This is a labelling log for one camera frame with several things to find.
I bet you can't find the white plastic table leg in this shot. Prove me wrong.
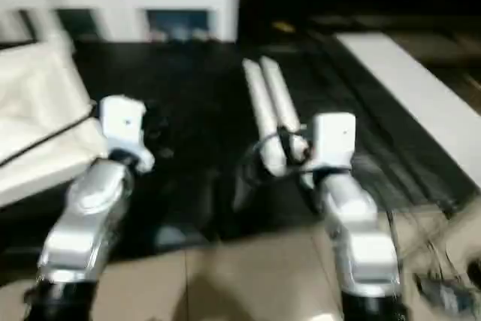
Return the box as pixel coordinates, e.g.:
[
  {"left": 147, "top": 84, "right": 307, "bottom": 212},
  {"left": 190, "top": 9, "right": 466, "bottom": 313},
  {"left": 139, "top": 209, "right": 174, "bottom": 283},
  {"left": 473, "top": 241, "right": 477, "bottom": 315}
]
[
  {"left": 242, "top": 58, "right": 290, "bottom": 179},
  {"left": 29, "top": 2, "right": 74, "bottom": 55},
  {"left": 259, "top": 56, "right": 310, "bottom": 158}
]

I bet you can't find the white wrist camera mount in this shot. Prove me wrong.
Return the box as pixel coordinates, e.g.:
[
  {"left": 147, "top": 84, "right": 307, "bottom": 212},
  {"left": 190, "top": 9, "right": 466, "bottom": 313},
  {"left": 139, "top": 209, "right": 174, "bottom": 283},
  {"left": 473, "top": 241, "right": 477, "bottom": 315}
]
[
  {"left": 303, "top": 113, "right": 358, "bottom": 188},
  {"left": 96, "top": 95, "right": 156, "bottom": 173}
]

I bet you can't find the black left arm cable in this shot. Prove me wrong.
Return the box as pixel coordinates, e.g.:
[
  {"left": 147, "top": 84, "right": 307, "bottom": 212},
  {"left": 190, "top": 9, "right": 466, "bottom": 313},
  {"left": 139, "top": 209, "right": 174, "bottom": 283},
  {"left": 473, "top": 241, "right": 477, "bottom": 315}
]
[{"left": 0, "top": 113, "right": 100, "bottom": 168}]

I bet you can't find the black work mat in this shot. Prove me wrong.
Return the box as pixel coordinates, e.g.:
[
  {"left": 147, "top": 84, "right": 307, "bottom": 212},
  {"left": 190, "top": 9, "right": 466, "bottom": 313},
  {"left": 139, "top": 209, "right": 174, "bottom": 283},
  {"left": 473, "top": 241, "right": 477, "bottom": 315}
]
[{"left": 0, "top": 32, "right": 481, "bottom": 262}]

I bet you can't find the white plastic table top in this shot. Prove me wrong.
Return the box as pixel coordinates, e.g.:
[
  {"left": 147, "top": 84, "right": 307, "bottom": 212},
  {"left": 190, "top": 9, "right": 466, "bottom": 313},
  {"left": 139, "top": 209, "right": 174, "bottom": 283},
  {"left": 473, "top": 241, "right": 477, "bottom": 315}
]
[{"left": 0, "top": 39, "right": 107, "bottom": 209}]

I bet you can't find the white flat board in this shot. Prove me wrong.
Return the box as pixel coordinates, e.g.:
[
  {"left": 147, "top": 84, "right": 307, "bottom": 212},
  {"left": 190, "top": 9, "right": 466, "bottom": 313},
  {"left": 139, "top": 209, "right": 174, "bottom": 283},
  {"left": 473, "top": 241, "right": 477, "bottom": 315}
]
[{"left": 334, "top": 32, "right": 481, "bottom": 188}]

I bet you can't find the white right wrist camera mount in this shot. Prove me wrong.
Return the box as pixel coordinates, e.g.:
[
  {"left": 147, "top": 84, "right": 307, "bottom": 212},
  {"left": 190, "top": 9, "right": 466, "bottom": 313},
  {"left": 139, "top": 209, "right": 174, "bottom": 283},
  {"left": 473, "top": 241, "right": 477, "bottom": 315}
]
[{"left": 303, "top": 113, "right": 358, "bottom": 188}]

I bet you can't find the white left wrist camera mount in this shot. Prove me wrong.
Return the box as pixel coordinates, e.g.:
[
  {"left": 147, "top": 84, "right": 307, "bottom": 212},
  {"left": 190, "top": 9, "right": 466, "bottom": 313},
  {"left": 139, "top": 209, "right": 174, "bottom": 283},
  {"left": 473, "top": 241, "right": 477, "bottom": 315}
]
[{"left": 96, "top": 95, "right": 156, "bottom": 173}]

